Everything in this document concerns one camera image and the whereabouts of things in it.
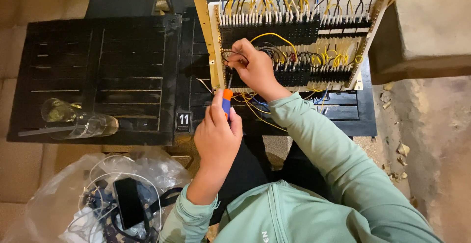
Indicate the person's left hand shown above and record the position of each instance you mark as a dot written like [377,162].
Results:
[215,140]

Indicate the clear plastic cup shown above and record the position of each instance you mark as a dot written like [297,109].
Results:
[88,123]

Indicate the person's right hand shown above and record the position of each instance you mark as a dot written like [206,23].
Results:
[257,70]

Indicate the black phone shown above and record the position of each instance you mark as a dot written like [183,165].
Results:
[128,202]

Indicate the small black slatted table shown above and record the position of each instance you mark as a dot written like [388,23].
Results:
[342,114]

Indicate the black folding chair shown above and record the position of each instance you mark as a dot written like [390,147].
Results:
[117,2]

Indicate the large black slatted table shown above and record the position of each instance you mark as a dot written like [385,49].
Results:
[121,62]

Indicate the white wiring board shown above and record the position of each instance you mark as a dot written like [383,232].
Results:
[305,33]

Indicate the clear plastic bag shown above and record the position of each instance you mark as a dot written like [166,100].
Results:
[55,199]

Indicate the black numbered label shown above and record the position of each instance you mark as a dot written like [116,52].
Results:
[183,122]

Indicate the scattered tan debris scraps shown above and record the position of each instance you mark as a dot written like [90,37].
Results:
[403,149]

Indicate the grey concrete block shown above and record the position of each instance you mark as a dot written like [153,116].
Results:
[430,22]

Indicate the person's green sweatshirt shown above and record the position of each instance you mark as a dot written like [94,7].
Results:
[294,217]

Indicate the grey stick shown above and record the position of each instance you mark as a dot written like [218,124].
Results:
[36,131]

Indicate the person's black trousers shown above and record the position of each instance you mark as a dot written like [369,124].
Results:
[246,165]

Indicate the orange blue screwdriver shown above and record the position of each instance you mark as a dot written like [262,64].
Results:
[227,101]

